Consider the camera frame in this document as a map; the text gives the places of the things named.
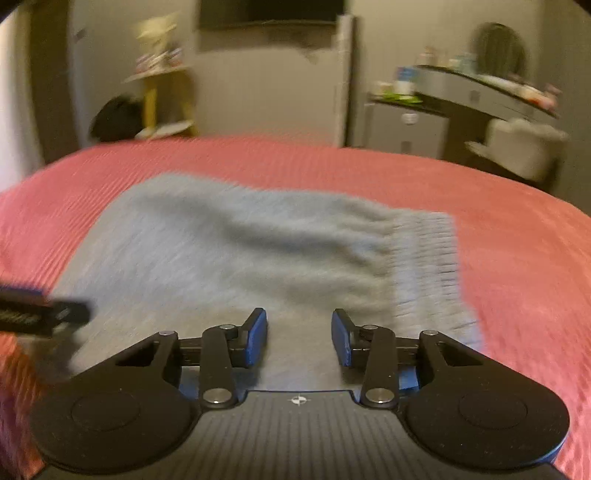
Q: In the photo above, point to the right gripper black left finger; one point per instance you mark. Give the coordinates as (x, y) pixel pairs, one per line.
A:
(141, 403)

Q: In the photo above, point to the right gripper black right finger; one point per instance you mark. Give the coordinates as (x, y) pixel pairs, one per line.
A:
(459, 404)

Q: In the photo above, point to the grey sweatpants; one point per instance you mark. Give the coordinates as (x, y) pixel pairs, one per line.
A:
(183, 254)

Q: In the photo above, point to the red ribbed bedspread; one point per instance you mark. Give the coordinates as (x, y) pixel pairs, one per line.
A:
(525, 255)

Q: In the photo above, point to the dark wooden door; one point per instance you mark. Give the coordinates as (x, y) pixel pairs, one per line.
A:
(49, 70)

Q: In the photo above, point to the black bag on floor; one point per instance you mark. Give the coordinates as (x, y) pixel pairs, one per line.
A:
(119, 119)

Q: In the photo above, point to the yellow-legged side table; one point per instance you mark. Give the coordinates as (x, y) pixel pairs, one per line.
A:
(167, 98)

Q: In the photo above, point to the white fluffy chair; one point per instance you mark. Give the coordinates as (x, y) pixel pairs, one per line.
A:
(524, 148)

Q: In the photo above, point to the wrapped flower bouquet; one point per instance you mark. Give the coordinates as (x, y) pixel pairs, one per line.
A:
(159, 47)

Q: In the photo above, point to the grey vanity desk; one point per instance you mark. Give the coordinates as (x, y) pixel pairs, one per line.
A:
(468, 91)

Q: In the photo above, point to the white blue canister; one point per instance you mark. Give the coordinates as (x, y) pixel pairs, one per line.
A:
(405, 82)

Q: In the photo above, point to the round vanity mirror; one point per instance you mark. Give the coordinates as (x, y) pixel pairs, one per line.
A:
(500, 51)

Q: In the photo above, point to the white tall air conditioner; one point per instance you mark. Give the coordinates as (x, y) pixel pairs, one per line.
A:
(344, 40)

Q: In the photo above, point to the black wall television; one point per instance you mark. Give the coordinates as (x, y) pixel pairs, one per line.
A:
(222, 14)

